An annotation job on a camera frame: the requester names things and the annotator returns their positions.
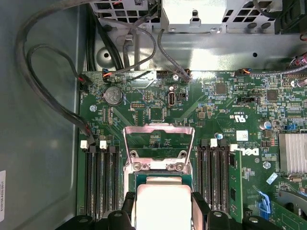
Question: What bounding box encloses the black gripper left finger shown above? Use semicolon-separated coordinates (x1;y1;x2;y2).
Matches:
55;191;136;230

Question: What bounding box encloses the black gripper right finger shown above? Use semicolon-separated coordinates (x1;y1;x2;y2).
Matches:
191;191;285;230

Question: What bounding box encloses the silver CPU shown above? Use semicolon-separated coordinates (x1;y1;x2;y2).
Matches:
135;173;193;230

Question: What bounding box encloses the CPU socket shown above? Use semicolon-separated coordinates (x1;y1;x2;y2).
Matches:
122;162;195;230

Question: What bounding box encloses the blue expansion slot latch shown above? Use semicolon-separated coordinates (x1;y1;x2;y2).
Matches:
258;190;272;220

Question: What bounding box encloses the green RAM stick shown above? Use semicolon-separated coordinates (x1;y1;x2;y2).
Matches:
229;149;243;224

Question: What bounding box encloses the silver chipset heatsink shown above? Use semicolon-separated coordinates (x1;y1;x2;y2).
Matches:
278;133;307;174

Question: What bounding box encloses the green motherboard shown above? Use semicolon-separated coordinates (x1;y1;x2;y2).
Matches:
76;69;307;230

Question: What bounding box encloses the black PC case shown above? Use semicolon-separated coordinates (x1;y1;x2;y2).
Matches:
0;0;307;230

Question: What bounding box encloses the white case label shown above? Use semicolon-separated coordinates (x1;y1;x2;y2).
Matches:
0;169;7;223

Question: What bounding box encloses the silver coin battery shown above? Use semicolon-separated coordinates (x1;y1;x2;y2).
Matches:
102;86;124;106

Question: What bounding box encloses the internal USB port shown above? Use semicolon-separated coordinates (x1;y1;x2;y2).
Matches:
167;92;177;107

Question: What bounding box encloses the metal drive cage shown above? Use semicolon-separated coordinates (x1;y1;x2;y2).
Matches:
91;0;307;34

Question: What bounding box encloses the thin black fan cable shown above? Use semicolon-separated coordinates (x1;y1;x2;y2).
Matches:
25;44;93;135

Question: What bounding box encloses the black multicolour wire connector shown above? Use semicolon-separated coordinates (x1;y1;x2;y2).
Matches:
102;69;113;83
236;68;251;78

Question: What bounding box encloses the black cable bundle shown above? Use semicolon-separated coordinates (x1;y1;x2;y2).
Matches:
85;7;124;71

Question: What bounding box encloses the grey braided cable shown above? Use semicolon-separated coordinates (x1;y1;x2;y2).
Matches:
157;28;192;81

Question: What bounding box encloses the thick black cable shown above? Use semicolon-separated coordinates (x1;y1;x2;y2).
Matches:
14;0;96;147

